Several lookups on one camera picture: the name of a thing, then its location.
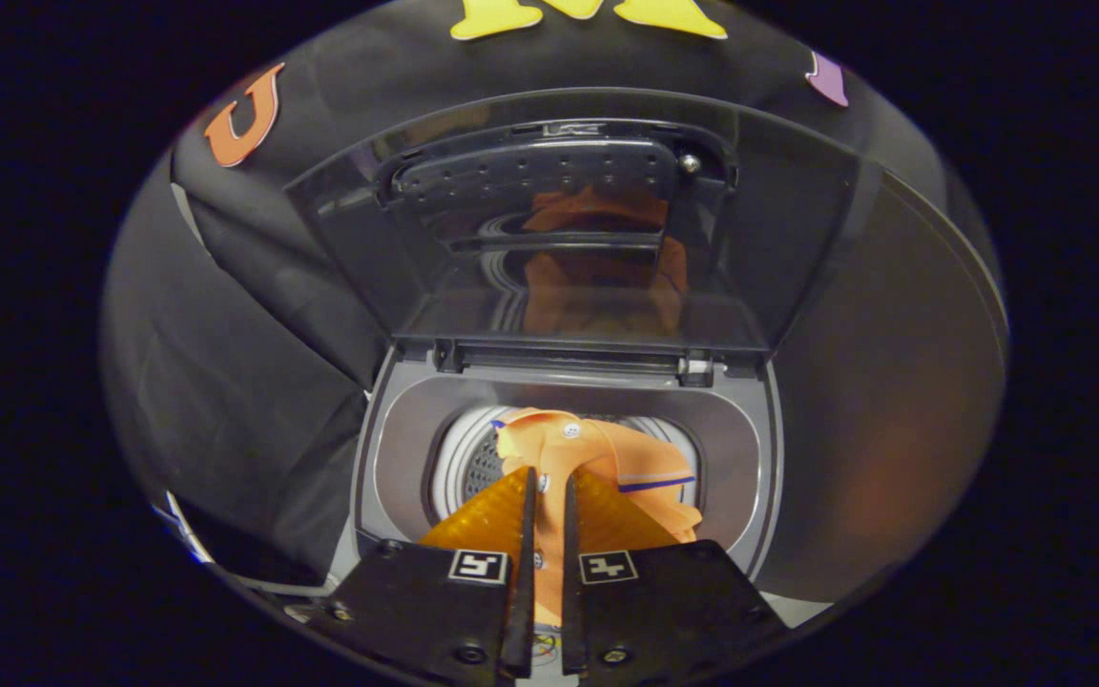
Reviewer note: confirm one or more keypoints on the beige cabinet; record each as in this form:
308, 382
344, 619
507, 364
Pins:
883, 401

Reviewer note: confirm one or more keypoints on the dark washing machine lid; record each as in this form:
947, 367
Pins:
778, 210

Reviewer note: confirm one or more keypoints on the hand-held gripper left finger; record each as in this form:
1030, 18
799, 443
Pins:
517, 620

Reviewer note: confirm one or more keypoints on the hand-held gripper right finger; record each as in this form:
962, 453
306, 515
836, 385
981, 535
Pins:
573, 620

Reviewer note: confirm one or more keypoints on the orange polo shirt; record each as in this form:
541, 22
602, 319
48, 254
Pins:
607, 458

